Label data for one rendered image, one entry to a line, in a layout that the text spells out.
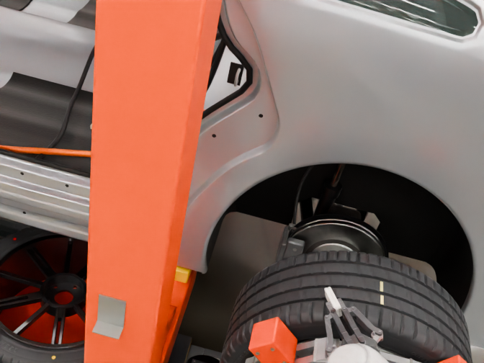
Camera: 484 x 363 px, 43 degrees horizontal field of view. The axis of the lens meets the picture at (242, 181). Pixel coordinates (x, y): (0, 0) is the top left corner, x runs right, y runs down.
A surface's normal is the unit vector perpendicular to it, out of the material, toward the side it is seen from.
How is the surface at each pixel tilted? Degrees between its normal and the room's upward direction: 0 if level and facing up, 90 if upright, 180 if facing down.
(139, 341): 90
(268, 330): 45
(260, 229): 0
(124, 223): 90
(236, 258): 0
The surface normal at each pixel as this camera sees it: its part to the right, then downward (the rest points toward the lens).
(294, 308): -0.42, -0.76
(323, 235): -0.18, 0.60
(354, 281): -0.02, -0.79
